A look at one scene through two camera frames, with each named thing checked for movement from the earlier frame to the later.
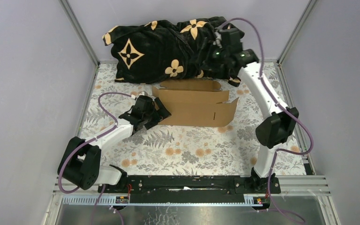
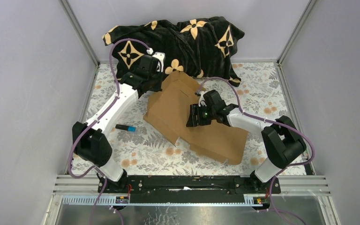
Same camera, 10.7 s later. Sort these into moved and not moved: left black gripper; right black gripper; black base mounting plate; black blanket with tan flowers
Moved: right black gripper; left black gripper
Not moved: black base mounting plate; black blanket with tan flowers
